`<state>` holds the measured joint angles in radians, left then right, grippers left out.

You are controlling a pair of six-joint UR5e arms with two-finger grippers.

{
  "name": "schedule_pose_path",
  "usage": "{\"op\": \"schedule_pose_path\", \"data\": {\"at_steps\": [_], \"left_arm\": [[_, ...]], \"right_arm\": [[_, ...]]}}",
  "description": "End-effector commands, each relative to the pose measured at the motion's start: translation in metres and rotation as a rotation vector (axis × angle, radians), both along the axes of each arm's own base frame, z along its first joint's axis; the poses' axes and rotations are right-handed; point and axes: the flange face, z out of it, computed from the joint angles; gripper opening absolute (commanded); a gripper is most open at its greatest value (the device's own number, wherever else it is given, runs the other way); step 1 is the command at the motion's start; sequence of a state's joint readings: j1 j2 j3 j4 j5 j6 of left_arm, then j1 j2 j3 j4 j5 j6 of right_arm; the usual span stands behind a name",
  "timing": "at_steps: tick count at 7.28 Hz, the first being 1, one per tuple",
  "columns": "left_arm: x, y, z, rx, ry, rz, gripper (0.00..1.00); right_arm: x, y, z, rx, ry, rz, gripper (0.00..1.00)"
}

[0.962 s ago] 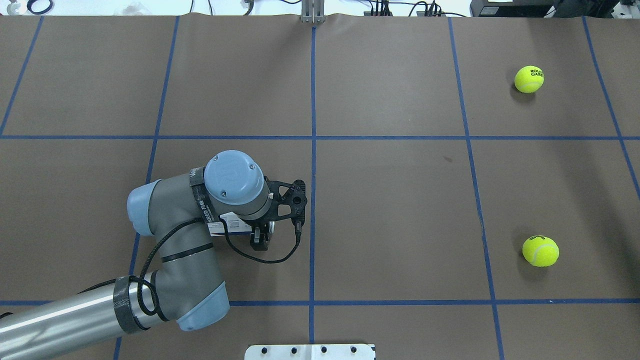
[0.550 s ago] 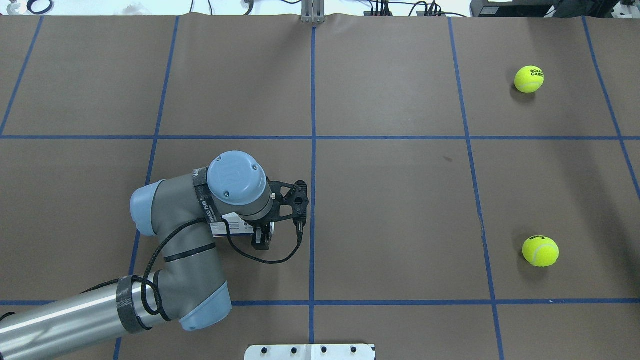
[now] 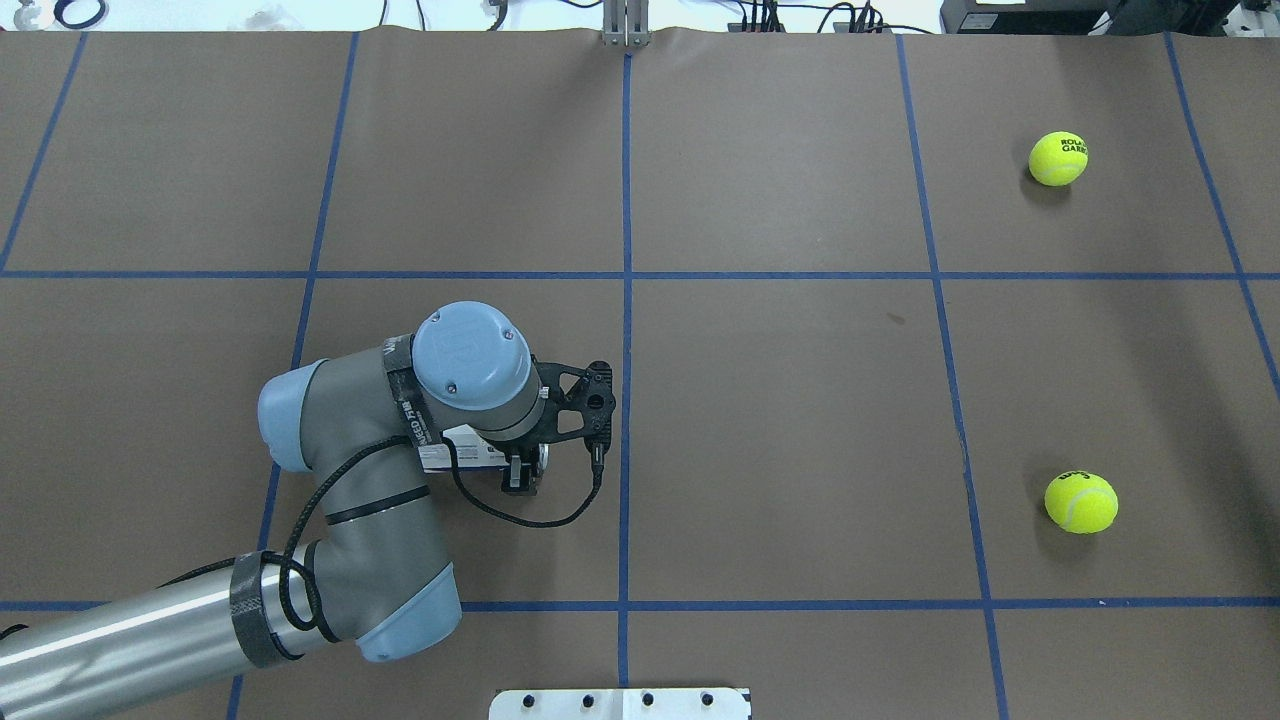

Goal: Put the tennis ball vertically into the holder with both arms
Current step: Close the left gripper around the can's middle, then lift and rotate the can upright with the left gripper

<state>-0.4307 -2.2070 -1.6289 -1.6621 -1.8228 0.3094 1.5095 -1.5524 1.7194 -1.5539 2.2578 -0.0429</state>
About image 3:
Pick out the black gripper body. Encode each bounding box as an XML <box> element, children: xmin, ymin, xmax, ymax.
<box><xmin>500</xmin><ymin>446</ymin><xmax>547</xmax><ymax>496</ymax></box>

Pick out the yellow tennis ball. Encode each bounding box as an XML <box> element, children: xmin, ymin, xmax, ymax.
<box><xmin>1043</xmin><ymin>470</ymin><xmax>1120</xmax><ymax>534</ymax></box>
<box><xmin>1028</xmin><ymin>131</ymin><xmax>1089</xmax><ymax>187</ymax></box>

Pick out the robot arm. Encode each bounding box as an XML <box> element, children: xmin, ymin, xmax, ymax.
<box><xmin>1</xmin><ymin>301</ymin><xmax>541</xmax><ymax>719</ymax></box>

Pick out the black box with label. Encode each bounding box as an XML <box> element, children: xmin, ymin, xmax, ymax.
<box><xmin>938</xmin><ymin>1</ymin><xmax>1108</xmax><ymax>36</ymax></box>

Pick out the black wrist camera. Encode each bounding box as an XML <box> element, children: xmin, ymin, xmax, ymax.
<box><xmin>530</xmin><ymin>360</ymin><xmax>617</xmax><ymax>454</ymax></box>

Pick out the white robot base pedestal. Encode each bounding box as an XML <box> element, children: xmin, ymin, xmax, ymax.
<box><xmin>488</xmin><ymin>687</ymin><xmax>754</xmax><ymax>719</ymax></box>

